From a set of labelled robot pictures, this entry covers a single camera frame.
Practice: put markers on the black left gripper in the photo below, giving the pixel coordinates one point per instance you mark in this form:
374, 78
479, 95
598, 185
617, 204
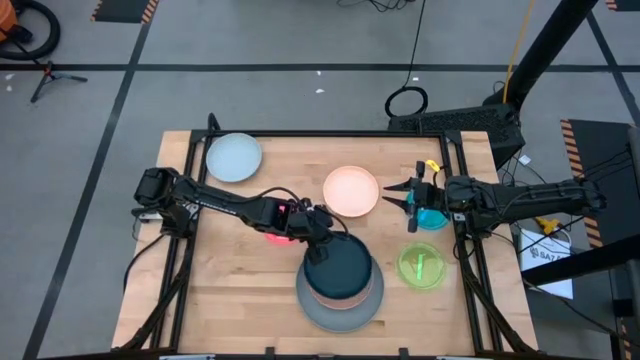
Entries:
315, 225

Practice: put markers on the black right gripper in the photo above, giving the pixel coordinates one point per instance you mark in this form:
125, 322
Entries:
429, 195

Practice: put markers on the dark teal plastic plate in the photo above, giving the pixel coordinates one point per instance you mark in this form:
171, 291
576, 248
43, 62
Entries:
342, 270

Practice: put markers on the teal translucent plastic plate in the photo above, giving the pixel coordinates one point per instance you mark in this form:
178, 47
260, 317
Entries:
432, 220

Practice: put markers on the pink translucent plastic plate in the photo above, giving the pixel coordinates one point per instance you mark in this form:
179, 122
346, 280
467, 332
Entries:
279, 239

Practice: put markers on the cream peach plastic plate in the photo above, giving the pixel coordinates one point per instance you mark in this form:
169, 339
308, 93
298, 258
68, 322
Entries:
350, 191

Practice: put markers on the salmon pink plastic plate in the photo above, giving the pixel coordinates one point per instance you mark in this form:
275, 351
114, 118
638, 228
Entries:
340, 303

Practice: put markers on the light blue-grey plastic plate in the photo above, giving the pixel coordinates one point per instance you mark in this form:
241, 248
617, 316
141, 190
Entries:
234, 157

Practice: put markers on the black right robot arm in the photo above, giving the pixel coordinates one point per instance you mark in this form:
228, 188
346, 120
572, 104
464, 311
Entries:
525, 200

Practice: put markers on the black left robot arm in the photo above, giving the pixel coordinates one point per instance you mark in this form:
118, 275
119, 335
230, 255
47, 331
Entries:
220, 202

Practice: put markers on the yellow gripper tag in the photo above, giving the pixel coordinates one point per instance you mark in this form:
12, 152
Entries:
433, 165

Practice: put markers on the large grey plastic plate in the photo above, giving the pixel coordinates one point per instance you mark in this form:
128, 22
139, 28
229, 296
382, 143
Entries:
340, 321

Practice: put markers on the white paper tag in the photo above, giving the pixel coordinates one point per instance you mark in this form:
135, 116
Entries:
525, 160

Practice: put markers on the yellow clamp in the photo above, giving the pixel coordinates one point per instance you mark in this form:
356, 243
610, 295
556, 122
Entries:
549, 225

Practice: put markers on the white printed paper sign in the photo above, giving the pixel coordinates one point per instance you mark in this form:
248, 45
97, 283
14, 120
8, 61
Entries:
545, 265

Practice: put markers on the black horizontal beam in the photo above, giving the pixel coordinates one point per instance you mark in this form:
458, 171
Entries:
580, 262

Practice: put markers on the black diagonal pole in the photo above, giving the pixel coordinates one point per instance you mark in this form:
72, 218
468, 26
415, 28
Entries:
545, 50

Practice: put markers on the hazard striped black platform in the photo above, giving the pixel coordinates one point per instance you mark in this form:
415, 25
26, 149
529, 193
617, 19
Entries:
605, 155

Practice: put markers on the hazard striped black mat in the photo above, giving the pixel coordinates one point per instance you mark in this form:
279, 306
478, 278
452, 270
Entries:
625, 4
122, 10

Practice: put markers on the black tripod stand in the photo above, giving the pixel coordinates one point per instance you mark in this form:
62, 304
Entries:
50, 77

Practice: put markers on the orange vacuum cleaner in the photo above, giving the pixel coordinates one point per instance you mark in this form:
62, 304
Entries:
6, 20

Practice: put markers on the black aluminium table frame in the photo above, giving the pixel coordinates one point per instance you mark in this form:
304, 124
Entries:
325, 134

